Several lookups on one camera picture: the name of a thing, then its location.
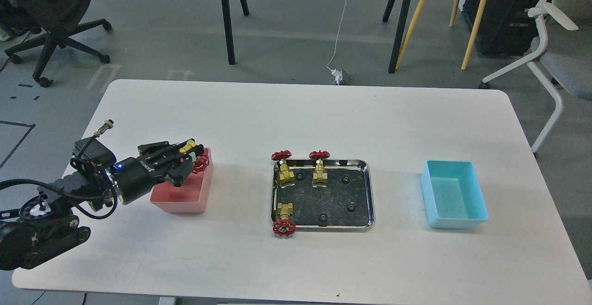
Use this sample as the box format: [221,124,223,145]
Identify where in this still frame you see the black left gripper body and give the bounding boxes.
[111,141,194,205]

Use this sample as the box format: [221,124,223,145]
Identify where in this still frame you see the brass valve red handle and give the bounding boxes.
[179,139,210,174]

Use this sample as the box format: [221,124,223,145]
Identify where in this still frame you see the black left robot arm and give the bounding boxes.
[0,120,209,271]

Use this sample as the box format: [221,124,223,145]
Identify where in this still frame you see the pink plastic box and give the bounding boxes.
[150,147,214,214]

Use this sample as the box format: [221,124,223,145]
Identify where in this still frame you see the brass valve top left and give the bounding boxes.
[271,150,296,189]

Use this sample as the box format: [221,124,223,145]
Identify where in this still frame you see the brass valve bottom left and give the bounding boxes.
[272,202,296,236]

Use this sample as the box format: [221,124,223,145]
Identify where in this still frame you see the brass valve top right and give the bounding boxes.
[309,151,331,189]

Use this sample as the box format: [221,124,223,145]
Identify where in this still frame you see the blue plastic box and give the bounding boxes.
[420,160,490,229]

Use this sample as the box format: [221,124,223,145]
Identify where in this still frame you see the steel tray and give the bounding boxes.
[271,159,376,232]

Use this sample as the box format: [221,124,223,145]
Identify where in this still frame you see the black tripod legs left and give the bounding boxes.
[217,0,251,65]

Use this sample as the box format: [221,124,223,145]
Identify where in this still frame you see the black tripod legs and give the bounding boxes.
[382,0,411,74]
[217,0,251,65]

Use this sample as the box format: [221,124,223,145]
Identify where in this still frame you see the black office chair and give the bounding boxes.
[1,0,111,87]

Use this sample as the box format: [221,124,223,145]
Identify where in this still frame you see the black tripod legs right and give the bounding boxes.
[382,0,411,74]

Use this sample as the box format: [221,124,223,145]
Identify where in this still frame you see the wooden easel legs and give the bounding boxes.
[396,0,495,71]

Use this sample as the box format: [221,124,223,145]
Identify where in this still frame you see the black cabinet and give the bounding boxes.
[475,0,539,57]

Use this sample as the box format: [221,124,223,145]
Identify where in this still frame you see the white office chair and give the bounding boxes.
[479,0,592,155]

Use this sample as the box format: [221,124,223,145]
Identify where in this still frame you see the white power adapter cable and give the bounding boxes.
[326,0,354,86]

